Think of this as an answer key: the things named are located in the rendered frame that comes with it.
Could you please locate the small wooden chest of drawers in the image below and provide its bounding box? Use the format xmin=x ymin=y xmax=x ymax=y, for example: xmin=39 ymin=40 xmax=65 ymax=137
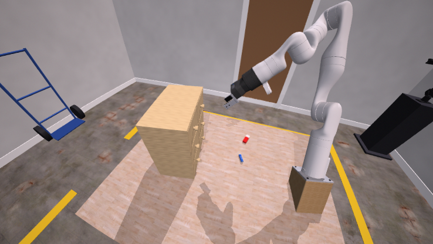
xmin=136 ymin=84 xmax=203 ymax=179

